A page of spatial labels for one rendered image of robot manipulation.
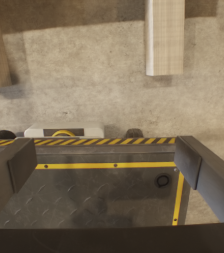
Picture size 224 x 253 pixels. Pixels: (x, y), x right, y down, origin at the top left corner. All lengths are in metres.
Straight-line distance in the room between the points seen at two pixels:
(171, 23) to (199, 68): 0.22
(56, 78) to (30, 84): 0.10
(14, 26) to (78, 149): 0.52
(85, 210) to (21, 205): 0.16
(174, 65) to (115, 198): 0.43
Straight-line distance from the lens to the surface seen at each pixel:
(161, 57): 0.62
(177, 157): 0.17
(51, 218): 0.54
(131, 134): 0.62
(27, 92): 0.76
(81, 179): 0.46
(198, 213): 1.06
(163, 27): 0.63
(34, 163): 0.17
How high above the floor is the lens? 0.70
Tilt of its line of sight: 73 degrees down
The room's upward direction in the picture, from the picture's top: 174 degrees clockwise
